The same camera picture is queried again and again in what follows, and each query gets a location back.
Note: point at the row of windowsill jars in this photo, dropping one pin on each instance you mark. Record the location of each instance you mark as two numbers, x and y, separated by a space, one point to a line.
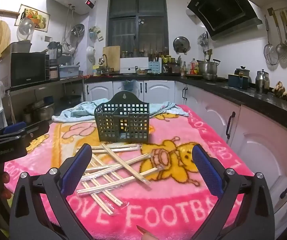
133 54

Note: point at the black wok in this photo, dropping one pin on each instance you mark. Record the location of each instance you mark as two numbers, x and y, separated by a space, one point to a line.
71 99

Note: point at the wooden cutting board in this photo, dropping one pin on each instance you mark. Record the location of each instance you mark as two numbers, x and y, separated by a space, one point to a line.
112 57

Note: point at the wooden wall shelf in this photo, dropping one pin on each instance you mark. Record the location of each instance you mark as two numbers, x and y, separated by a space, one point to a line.
3 12

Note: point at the person's right hand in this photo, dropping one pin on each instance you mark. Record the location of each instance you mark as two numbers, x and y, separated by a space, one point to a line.
148 236

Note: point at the large steel stockpot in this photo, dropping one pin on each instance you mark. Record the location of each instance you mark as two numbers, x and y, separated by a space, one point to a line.
208 68

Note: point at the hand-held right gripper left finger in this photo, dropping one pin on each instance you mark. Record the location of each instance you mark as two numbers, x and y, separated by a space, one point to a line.
76 166

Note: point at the person's left hand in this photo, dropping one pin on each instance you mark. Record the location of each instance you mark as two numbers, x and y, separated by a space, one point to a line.
6 178

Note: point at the hanging packets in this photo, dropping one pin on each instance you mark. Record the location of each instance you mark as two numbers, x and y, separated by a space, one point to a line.
95 33

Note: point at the blue knife block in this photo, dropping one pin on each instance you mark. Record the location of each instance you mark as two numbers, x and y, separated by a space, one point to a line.
154 67

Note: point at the black microwave oven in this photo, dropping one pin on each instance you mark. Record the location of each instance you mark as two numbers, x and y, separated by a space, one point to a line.
26 68

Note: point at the kitchen faucet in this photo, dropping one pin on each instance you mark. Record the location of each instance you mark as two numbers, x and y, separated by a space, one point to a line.
106 70

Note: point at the hanging steel pot lid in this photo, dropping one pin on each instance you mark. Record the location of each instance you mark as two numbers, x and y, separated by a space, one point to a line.
181 43

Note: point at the green plastic utensil basket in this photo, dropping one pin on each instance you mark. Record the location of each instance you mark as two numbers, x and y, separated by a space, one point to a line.
133 101

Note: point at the hanging kitchen tools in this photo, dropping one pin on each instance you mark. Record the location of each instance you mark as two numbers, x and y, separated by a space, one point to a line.
203 38

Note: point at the fruit wall poster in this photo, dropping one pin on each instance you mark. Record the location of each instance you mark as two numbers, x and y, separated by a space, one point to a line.
37 17

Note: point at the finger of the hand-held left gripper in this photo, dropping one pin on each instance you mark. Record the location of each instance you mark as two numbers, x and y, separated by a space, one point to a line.
37 131
14 128

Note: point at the cluster of condiment containers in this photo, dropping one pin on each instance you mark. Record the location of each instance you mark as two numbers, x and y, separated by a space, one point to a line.
171 66

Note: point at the dark lidded pot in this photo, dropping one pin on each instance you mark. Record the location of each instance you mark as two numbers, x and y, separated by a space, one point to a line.
243 71

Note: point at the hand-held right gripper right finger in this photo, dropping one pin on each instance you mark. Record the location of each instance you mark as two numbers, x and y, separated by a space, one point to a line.
208 170

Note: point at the blue-grey dish tub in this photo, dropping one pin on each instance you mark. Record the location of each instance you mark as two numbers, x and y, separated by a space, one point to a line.
69 72

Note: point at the blue plastic bag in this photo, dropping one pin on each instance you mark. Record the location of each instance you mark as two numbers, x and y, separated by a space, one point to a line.
129 86

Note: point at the metal shelving rack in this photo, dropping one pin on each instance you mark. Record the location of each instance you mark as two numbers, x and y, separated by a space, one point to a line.
46 82

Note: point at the light blue towel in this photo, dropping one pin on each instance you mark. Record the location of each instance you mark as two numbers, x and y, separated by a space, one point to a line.
78 112

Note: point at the pink printed blanket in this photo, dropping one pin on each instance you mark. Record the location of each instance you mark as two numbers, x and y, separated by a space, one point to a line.
183 205

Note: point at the clear storage canister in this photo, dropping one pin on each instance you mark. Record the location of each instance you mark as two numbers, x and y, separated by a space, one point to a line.
53 73

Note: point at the hanging steel bowl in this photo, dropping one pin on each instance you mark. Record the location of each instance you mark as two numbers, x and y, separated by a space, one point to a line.
78 30

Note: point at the dark window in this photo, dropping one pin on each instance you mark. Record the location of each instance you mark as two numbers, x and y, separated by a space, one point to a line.
123 35

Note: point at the red label sauce bottle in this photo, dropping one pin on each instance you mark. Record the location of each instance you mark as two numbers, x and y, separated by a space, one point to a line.
194 67

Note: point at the glass pot lid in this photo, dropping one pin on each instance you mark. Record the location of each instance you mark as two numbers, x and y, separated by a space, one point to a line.
24 30

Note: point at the white hanging teapot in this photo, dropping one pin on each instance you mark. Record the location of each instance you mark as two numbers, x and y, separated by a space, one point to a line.
91 51

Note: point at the bunch of chopsticks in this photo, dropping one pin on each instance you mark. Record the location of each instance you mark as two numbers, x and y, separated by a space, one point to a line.
123 148

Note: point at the grey container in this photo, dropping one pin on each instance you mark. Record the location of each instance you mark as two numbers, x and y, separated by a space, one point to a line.
21 47

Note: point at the bowl of food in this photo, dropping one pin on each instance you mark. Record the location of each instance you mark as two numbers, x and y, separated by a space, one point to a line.
141 72

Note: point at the blender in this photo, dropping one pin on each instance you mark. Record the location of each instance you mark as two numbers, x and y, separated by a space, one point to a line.
54 51

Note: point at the blue enamel pot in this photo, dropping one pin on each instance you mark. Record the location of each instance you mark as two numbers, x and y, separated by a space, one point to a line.
236 81

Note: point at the black range hood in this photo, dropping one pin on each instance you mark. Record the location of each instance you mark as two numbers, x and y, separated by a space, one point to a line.
221 7

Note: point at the steel canister kettle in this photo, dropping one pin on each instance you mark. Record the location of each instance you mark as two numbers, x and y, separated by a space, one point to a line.
262 81

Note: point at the dark glass sauce bottle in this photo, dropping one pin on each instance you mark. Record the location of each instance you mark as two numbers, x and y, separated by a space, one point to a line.
183 70

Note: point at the yellow container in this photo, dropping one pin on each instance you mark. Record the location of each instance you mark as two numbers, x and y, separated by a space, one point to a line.
97 71

